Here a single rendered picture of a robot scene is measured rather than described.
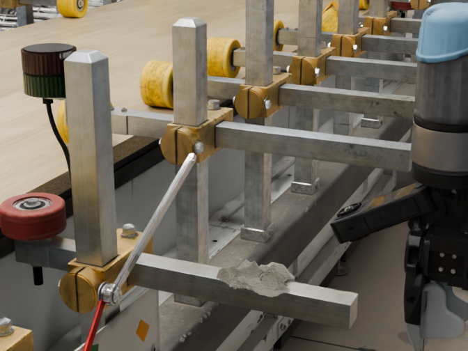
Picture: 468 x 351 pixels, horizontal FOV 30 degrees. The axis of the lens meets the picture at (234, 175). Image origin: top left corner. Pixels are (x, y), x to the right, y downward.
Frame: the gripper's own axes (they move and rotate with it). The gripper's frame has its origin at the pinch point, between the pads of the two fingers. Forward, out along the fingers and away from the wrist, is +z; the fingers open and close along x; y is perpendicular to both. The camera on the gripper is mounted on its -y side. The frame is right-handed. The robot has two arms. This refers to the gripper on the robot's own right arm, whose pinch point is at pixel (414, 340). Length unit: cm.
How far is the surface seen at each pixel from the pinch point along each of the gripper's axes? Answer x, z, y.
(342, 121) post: 94, 4, -36
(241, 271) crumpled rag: -0.5, -4.6, -19.8
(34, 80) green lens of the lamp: -7.1, -25.9, -41.1
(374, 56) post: 119, -5, -36
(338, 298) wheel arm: -0.6, -3.5, -8.4
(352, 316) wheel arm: -0.5, -1.6, -6.7
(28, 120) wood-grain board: 32, -8, -73
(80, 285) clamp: -8.6, -3.3, -35.9
